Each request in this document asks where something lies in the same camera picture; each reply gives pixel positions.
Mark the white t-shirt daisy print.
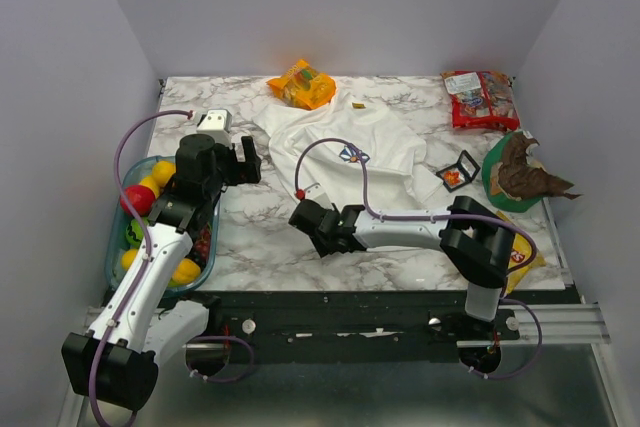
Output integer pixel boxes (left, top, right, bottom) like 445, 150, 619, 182
254, 94, 441, 209

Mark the red maple leaf brooch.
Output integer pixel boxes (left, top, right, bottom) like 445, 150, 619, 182
444, 170, 462, 187

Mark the black brooch display box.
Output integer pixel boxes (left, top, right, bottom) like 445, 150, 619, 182
436, 150, 481, 193

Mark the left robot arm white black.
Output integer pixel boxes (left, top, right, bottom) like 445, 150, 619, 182
62, 134, 261, 412

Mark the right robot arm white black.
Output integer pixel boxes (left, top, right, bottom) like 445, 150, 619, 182
289, 196, 515, 339

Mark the yellow orange fruit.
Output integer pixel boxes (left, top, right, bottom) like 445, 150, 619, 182
151, 160, 176, 189

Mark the dark red grapes bunch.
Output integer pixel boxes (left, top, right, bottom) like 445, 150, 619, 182
190, 226, 211, 268

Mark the yellow banana fruit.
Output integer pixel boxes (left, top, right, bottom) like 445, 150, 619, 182
138, 175, 161, 199

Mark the orange gummy candy bag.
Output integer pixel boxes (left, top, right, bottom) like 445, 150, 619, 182
267, 59, 336, 111

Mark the clear teal fruit container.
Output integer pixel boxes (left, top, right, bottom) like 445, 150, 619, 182
104, 156, 220, 300

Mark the red apple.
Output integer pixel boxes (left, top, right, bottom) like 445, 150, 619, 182
120, 184, 156, 216

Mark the green striped fruit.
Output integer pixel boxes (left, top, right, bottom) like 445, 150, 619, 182
125, 219, 144, 249

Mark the yellow Lays chips bag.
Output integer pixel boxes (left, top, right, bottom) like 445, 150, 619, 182
504, 234, 546, 295

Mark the red candy bag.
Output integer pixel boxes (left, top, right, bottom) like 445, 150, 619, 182
440, 71, 520, 132

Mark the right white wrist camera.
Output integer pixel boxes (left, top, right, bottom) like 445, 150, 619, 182
295, 183, 332, 208

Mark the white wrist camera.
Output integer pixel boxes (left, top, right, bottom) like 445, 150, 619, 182
295, 183, 332, 208
191, 109, 232, 148

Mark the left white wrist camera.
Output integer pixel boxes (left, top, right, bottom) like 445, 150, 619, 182
191, 109, 232, 148

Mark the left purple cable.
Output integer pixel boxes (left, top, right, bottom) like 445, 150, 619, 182
87, 108, 196, 427

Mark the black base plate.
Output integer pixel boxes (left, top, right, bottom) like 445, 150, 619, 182
101, 289, 586, 364

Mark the aluminium rail frame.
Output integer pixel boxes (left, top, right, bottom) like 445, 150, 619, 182
54, 304, 621, 427

